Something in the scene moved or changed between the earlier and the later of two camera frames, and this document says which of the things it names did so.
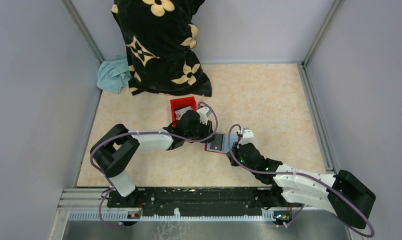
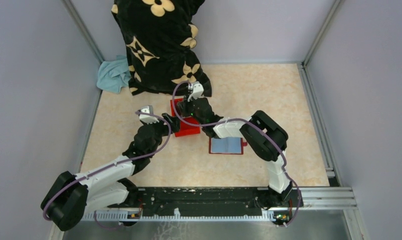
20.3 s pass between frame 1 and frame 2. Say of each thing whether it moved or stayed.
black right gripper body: moved
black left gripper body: moved
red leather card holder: stayed
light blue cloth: stayed
